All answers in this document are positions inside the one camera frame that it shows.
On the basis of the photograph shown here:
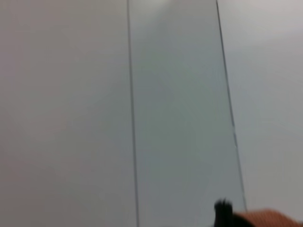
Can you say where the black food bag orange straps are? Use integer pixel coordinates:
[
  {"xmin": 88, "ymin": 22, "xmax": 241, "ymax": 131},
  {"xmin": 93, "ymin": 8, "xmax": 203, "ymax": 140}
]
[{"xmin": 214, "ymin": 198, "xmax": 303, "ymax": 227}]

